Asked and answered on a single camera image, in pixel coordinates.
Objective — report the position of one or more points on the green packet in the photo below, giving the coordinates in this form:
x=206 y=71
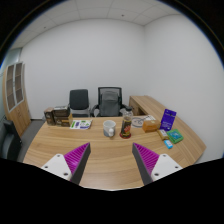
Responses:
x=175 y=136

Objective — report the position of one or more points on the wooden shelf cabinet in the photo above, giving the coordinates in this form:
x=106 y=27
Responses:
x=16 y=100

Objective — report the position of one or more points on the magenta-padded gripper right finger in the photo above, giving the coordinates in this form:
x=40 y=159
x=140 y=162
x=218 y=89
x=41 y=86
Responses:
x=148 y=160

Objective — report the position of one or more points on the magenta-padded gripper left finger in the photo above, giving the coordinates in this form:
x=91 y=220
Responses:
x=75 y=160

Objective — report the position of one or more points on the small dark brown box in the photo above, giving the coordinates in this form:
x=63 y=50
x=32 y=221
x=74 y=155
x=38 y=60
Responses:
x=49 y=116

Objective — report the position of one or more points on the small blue packet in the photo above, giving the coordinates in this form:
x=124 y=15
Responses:
x=168 y=144

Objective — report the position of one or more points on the orange cardboard box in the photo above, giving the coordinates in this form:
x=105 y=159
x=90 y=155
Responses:
x=151 y=126

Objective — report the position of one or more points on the clear bottle with black cap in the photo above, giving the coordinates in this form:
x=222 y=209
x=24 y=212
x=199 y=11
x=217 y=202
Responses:
x=126 y=125

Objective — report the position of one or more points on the white mug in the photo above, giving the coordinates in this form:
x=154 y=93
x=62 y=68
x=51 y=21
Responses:
x=108 y=128

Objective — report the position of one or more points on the white leaflet with green print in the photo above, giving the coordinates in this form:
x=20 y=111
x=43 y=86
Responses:
x=80 y=124

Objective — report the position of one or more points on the dark brown printed box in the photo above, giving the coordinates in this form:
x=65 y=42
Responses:
x=61 y=111

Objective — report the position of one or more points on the black leather armchair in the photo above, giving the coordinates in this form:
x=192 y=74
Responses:
x=10 y=143

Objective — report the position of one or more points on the black padded office chair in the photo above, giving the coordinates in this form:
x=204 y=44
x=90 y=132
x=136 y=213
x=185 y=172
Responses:
x=79 y=100

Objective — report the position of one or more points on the wooden side desk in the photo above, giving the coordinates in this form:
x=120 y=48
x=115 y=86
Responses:
x=146 y=103

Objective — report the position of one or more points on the purple pouch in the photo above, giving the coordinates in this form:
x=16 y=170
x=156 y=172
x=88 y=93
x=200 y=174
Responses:
x=168 y=120

